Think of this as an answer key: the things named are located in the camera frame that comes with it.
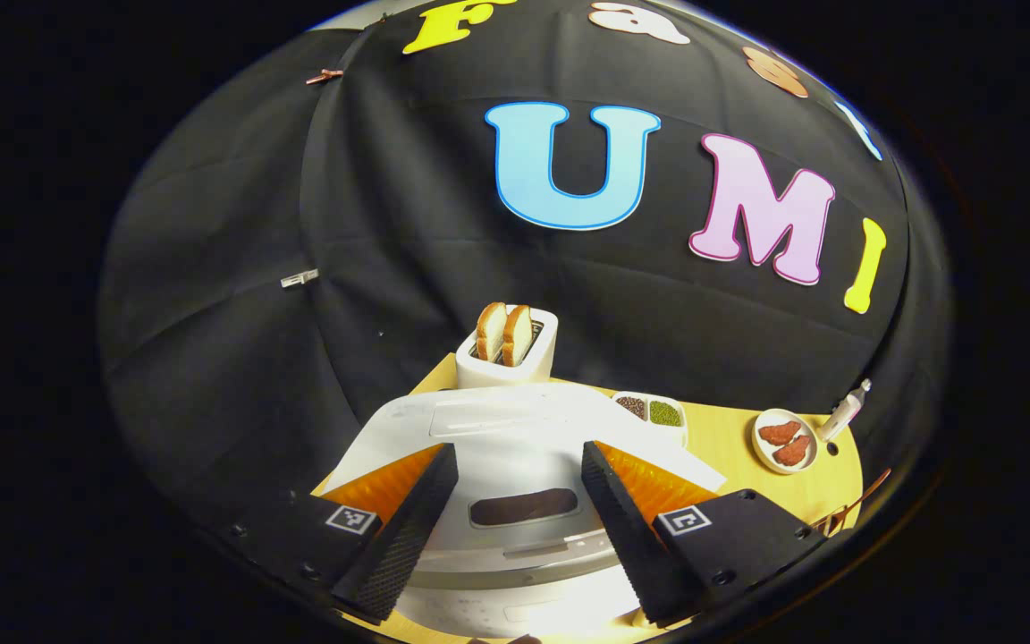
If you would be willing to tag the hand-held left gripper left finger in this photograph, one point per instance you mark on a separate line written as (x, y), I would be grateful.
(403, 537)

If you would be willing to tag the white rice cooker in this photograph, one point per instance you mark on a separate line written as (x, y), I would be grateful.
(515, 447)

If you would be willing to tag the white round plate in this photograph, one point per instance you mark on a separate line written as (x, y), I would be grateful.
(764, 452)

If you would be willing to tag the toasted bread slice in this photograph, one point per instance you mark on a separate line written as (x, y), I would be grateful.
(518, 335)
(490, 331)

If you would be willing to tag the red cloth clip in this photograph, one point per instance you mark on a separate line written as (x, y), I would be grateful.
(325, 76)

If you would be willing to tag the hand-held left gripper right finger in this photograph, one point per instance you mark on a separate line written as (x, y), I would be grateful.
(622, 537)

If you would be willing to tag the white toaster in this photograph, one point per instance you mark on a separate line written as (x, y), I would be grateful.
(540, 353)

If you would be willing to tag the small clear bottle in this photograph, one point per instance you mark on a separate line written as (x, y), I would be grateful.
(844, 410)

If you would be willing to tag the brown wooden spoon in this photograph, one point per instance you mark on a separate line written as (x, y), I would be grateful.
(864, 496)

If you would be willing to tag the red meat piece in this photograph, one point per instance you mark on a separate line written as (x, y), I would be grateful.
(792, 451)
(780, 433)

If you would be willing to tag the white divided bean dish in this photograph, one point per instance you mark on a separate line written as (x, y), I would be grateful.
(649, 413)

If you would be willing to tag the silver cloth clip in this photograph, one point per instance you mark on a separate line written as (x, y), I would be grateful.
(299, 278)

